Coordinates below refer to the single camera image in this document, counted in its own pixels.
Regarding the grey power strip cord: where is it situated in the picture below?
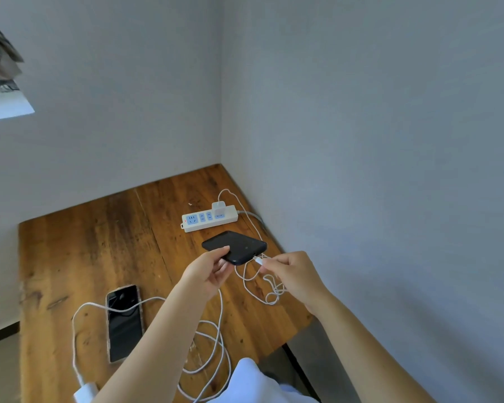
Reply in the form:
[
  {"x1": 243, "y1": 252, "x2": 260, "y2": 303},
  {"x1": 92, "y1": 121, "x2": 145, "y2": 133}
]
[{"x1": 235, "y1": 210, "x2": 264, "y2": 226}]

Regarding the person's left hand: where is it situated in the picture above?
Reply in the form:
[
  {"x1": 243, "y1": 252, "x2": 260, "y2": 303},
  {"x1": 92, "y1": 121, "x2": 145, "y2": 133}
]
[{"x1": 180, "y1": 246, "x2": 236, "y2": 302}]

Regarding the long white charging cable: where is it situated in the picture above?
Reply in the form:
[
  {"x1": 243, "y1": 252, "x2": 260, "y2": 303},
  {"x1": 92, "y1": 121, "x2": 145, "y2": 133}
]
[{"x1": 71, "y1": 289, "x2": 232, "y2": 403}]

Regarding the wall window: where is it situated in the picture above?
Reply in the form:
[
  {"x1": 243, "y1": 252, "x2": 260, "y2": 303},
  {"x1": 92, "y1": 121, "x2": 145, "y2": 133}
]
[{"x1": 0, "y1": 14, "x2": 35, "y2": 123}]

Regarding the person's right hand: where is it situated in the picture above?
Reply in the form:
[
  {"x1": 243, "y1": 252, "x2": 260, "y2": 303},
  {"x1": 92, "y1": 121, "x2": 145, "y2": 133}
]
[{"x1": 258, "y1": 251, "x2": 333, "y2": 316}]

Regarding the person's right forearm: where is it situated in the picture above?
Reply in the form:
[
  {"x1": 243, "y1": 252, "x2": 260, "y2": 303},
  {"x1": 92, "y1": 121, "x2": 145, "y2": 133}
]
[{"x1": 306, "y1": 290, "x2": 438, "y2": 403}]

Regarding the dark table frame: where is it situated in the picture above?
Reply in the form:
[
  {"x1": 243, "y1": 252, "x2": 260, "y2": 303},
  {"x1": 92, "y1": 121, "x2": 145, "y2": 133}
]
[{"x1": 281, "y1": 343, "x2": 318, "y2": 397}]

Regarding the white wall plug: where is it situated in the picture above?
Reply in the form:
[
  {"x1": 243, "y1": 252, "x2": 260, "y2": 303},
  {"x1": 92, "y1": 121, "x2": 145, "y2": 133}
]
[{"x1": 73, "y1": 382, "x2": 100, "y2": 403}]

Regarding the smartphone with clear case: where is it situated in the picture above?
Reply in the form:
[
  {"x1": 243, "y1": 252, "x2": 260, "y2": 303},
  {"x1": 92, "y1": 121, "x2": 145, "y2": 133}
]
[{"x1": 105, "y1": 284, "x2": 146, "y2": 364}]

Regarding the person's left forearm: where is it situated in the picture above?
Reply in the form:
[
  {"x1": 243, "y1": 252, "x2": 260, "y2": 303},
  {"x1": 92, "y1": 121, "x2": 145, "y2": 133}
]
[{"x1": 92, "y1": 282, "x2": 204, "y2": 403}]

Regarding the person's white clothing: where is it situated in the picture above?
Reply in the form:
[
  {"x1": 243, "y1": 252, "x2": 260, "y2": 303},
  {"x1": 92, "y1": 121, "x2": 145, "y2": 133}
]
[{"x1": 209, "y1": 357, "x2": 321, "y2": 403}]

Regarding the white power strip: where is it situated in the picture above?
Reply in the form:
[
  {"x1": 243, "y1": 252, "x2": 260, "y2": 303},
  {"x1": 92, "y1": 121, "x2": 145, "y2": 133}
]
[{"x1": 181, "y1": 204, "x2": 239, "y2": 234}]

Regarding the black power bank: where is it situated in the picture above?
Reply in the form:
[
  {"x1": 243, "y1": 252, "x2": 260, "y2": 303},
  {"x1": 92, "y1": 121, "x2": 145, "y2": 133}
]
[{"x1": 202, "y1": 231, "x2": 268, "y2": 266}]

